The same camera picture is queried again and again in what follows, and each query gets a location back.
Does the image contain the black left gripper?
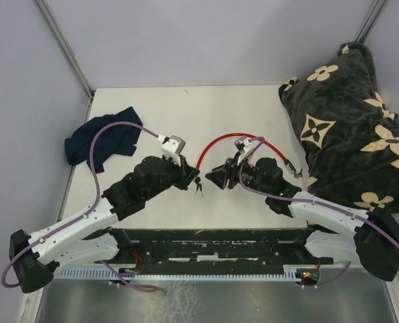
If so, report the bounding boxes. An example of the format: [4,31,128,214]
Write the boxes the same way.
[144,153,200,201]

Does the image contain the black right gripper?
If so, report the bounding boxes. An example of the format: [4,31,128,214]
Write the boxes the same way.
[204,151,270,196]

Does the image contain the black head keys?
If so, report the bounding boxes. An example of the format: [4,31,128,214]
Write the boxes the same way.
[194,177,203,197]

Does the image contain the red cable lock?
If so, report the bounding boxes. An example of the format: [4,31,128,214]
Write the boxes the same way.
[194,133,294,176]

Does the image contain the silver key bunch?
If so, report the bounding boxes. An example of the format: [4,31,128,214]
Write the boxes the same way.
[293,169,303,178]

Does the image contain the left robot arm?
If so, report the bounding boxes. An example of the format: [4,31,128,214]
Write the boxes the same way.
[9,156,200,293]

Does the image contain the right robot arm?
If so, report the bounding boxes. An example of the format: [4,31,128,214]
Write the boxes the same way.
[205,157,399,281]

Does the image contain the navy blue cloth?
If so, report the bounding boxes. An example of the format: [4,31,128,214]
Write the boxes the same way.
[65,107,142,174]

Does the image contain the black floral blanket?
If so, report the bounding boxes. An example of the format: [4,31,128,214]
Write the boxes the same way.
[279,42,399,213]

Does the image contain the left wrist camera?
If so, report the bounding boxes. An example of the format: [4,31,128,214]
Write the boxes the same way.
[157,135,186,166]

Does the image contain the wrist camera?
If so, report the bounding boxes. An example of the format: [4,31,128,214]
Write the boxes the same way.
[157,135,186,166]
[234,136,254,165]

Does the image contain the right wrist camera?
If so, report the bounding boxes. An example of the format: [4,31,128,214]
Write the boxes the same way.
[234,136,254,165]

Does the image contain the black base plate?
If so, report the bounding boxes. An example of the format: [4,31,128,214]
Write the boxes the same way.
[108,229,333,268]

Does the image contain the white slotted cable duct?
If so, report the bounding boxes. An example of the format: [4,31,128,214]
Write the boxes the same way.
[55,266,307,282]

